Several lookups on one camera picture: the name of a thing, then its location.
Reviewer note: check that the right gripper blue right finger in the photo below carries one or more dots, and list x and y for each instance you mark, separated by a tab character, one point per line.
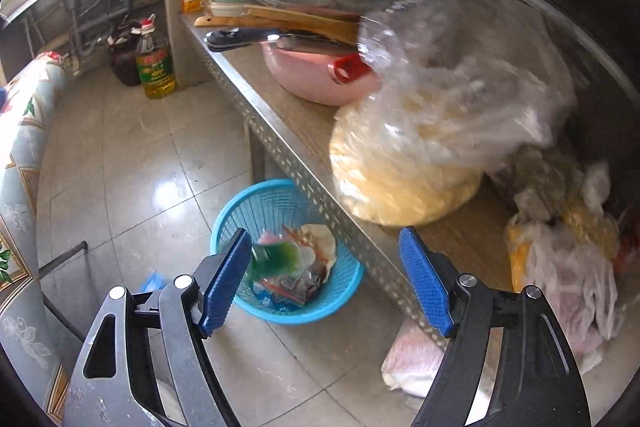
427	272

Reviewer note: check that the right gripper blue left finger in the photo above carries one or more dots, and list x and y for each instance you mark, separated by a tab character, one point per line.
219	277

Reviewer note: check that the green plastic bottle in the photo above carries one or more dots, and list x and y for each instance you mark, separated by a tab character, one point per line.
272	261

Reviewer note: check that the pink snack wrapper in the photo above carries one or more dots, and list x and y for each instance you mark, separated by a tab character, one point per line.
267	238

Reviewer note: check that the yellow paper bag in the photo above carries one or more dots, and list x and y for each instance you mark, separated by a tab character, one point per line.
322	241

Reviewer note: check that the clear bag red print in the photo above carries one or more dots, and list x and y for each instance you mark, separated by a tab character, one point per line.
288	292

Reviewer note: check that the blue plastic waste basket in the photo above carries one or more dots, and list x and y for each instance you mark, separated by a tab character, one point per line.
299	271

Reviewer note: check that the pink white sack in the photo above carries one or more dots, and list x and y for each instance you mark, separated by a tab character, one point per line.
412	362

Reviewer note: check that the white plastic bag bundle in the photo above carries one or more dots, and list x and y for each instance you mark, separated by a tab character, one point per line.
576	278

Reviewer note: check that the dark greens in bag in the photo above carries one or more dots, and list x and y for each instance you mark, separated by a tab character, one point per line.
545	184

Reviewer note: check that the bag of yellow noodles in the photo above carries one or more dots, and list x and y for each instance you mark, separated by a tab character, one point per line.
464	84

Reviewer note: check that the fruit pattern tablecloth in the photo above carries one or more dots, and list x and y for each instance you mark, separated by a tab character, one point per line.
29	361

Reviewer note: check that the pink plastic basin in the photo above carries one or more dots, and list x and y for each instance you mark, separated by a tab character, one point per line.
307	76

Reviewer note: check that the cooking oil bottle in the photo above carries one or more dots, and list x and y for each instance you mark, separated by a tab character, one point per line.
154	60

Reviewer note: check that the dark soy sauce jug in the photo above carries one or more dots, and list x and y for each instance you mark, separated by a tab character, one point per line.
122	47

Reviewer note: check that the wooden spatula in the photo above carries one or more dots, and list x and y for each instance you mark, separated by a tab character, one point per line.
257	16

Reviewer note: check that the stack of white bowls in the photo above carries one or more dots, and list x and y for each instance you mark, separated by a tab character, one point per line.
225	7

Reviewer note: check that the black handled knife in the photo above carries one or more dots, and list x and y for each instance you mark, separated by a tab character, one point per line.
221	40

